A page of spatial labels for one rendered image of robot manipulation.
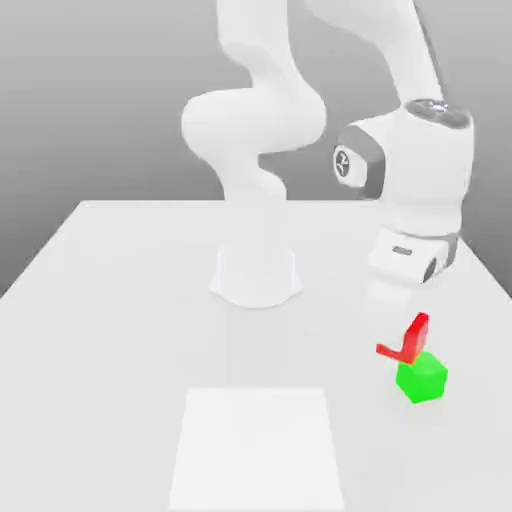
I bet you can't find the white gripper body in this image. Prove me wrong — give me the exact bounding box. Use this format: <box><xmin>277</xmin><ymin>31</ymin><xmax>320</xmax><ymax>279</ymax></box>
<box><xmin>366</xmin><ymin>279</ymin><xmax>415</xmax><ymax>318</ymax></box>

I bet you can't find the small green cube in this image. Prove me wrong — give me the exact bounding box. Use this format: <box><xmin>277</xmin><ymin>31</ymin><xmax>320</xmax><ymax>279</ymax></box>
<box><xmin>395</xmin><ymin>351</ymin><xmax>449</xmax><ymax>405</ymax></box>

